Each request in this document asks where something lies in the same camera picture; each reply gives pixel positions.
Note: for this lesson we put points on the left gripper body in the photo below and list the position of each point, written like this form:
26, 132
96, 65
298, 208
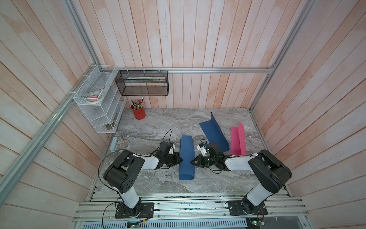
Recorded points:
167, 159

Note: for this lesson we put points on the tape roll in rack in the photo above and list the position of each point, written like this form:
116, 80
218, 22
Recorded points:
94, 98

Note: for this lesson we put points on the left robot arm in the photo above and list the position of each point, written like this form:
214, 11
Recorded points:
123, 172

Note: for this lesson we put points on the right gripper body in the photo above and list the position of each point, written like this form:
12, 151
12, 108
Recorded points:
208, 161

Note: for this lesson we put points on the white wire shelf rack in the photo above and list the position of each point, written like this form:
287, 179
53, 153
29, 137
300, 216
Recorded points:
105, 116

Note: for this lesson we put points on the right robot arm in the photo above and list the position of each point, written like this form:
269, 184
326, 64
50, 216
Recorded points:
271, 173

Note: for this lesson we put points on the pink rectangular paper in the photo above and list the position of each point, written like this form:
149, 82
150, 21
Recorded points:
238, 140

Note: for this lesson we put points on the black mesh wall basket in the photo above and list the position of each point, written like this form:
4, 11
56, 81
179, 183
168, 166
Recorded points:
142, 83

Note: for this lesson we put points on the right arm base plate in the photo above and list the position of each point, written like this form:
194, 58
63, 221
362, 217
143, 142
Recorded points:
242, 208

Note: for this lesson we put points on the tape roll on table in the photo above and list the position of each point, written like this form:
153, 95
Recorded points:
123, 145

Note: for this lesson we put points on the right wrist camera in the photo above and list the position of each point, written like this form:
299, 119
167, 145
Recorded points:
203, 149

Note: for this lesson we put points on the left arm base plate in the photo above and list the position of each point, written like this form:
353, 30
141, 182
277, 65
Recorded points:
141, 210

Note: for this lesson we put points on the aluminium frame rail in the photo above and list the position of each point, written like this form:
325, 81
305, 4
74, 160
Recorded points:
198, 206

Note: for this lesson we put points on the red pen cup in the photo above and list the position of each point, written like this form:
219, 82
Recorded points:
137, 107

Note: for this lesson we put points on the blue paper sheet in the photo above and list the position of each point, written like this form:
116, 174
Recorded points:
187, 154
214, 133

